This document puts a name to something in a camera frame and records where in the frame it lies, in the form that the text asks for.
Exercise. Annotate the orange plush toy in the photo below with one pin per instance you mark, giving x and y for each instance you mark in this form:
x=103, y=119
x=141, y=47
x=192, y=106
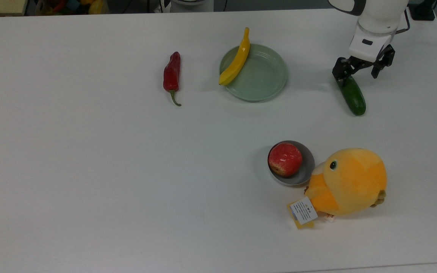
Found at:
x=354, y=178

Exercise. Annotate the white paper toy tag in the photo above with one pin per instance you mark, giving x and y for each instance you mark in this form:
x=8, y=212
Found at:
x=303, y=210

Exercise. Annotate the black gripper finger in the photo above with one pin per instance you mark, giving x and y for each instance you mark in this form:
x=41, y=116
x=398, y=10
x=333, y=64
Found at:
x=385, y=57
x=342, y=67

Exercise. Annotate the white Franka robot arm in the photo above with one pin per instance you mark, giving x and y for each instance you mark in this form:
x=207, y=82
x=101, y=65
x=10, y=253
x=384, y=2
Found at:
x=377, y=19

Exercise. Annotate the yellow banana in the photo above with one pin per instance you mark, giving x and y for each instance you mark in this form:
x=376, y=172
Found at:
x=237, y=60

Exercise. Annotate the pale green plate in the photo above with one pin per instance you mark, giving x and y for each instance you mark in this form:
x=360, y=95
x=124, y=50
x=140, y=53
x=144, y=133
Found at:
x=263, y=76

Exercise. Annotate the yellow paper toy tag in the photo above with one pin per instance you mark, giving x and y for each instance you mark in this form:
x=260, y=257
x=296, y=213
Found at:
x=301, y=226

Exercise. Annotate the red chili pepper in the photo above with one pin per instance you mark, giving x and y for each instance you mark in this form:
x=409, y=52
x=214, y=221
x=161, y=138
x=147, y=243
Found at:
x=172, y=72

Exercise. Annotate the red apple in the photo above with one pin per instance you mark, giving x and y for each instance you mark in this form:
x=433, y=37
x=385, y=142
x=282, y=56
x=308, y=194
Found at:
x=284, y=159

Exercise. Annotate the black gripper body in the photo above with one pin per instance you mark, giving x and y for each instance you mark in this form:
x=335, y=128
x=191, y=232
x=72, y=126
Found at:
x=362, y=64

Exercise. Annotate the box of colourful toys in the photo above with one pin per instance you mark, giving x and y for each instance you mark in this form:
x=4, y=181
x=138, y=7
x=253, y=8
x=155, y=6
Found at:
x=70, y=5

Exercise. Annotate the green cucumber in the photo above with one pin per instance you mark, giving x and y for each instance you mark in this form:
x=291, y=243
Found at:
x=354, y=98

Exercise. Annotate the small grey bowl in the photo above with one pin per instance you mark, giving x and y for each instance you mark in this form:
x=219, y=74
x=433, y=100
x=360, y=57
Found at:
x=306, y=170

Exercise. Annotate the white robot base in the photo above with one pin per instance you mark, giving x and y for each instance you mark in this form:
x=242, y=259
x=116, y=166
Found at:
x=190, y=4

